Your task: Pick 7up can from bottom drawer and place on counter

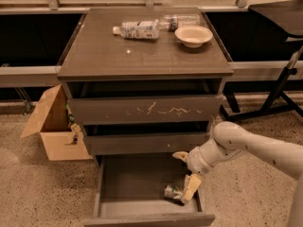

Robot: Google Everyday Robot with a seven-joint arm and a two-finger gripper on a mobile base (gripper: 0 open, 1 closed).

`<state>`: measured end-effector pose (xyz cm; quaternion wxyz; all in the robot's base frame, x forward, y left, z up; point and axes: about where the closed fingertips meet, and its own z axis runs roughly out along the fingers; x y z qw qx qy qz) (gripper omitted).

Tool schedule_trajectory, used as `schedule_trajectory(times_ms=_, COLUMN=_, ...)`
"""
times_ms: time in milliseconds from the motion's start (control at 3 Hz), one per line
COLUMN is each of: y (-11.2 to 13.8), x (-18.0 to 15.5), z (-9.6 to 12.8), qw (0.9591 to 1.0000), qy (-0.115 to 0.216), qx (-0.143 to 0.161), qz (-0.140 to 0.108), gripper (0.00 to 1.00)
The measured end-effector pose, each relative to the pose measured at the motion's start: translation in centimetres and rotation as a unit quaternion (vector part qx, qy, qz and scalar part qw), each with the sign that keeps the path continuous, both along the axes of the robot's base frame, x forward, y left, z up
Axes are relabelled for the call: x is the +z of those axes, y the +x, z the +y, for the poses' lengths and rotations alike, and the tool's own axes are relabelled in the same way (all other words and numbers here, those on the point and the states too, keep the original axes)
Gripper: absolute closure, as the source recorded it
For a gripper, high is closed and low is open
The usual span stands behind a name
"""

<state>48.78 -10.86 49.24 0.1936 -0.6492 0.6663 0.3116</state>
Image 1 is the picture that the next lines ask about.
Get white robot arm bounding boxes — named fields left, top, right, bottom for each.
left=172, top=121, right=303, bottom=227

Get top grey drawer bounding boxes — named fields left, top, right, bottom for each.
left=68, top=95, right=223, bottom=125

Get labelled clear water bottle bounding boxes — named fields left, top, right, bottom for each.
left=113, top=20, right=160, bottom=40

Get metal window ledge rail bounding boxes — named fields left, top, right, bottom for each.
left=0, top=65, right=61, bottom=88

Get black rolling stand table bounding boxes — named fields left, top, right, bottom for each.
left=220, top=0, right=303, bottom=122

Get middle grey drawer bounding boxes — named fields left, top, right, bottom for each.
left=84, top=132, right=209, bottom=155

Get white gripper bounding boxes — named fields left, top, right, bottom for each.
left=172, top=147, right=218, bottom=203

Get white paper bowl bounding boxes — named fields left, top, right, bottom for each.
left=174, top=26, right=213, bottom=48

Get dark grey drawer cabinet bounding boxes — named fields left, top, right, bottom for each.
left=56, top=6, right=235, bottom=227

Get green silver 7up can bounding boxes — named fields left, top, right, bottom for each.
left=164, top=184, right=183, bottom=201

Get bottom grey open drawer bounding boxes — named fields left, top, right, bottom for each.
left=83, top=153, right=215, bottom=227

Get items inside cardboard box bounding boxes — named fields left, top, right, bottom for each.
left=65, top=104, right=81, bottom=145

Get clear bottle dark label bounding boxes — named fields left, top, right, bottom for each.
left=159, top=14, right=200, bottom=31

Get open cardboard box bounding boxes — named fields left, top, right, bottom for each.
left=21, top=85, right=91, bottom=161

